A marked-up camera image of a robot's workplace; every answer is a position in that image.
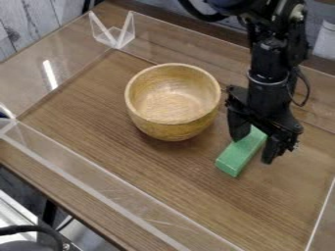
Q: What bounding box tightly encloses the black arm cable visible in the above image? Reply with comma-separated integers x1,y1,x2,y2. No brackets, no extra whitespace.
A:
287,67,311,108

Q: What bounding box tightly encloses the black table leg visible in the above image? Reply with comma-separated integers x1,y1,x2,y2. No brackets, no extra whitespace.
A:
42,200,58,226

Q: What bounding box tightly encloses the black cable loop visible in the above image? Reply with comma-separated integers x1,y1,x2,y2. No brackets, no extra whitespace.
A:
0,225,64,251

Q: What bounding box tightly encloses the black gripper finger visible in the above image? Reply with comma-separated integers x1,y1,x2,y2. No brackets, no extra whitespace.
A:
262,134,290,165
229,111,251,141

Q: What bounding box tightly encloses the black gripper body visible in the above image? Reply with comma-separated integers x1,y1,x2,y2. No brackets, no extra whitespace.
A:
225,70,305,151

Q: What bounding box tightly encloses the white cylindrical container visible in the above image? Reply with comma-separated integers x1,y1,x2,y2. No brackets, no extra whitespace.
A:
313,20,335,61

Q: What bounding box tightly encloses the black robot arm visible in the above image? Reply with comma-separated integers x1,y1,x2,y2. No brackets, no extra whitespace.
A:
209,0,309,164

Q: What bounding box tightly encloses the clear acrylic tray wall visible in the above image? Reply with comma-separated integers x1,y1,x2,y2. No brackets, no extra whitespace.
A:
0,6,335,251

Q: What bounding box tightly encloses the clear acrylic corner bracket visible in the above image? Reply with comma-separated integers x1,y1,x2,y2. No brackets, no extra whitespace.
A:
89,11,137,50

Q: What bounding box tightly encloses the brown wooden bowl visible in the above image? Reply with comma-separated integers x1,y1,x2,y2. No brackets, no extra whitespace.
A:
125,63,222,141

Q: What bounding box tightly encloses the green rectangular block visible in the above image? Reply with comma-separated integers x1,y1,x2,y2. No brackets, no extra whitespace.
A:
215,126,267,177

